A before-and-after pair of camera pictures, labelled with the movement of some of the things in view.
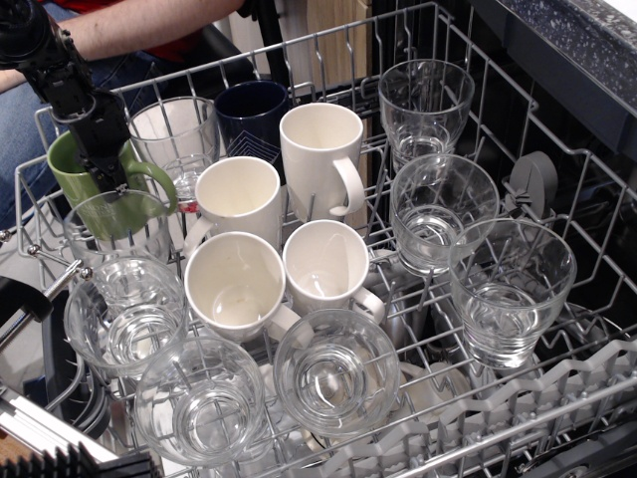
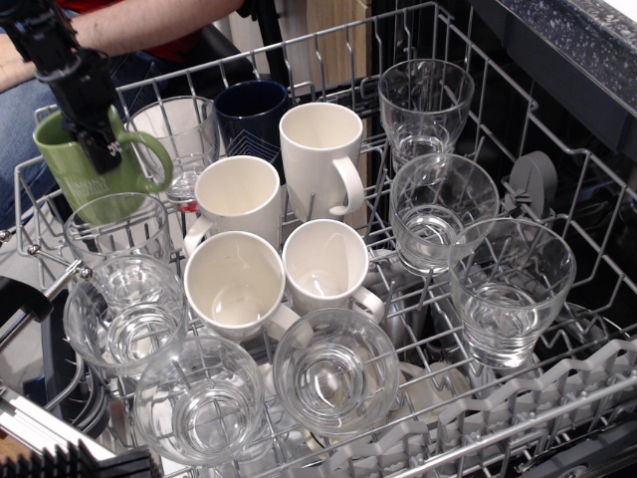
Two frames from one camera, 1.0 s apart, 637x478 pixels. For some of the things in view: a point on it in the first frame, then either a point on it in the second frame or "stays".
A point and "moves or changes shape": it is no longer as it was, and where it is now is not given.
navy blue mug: x=249 y=119 stays
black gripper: x=97 y=119 to x=81 y=78
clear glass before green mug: x=118 y=224 stays
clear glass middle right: x=434 y=199 stays
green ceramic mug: x=100 y=217 moves or changes shape
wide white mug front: x=234 y=284 stays
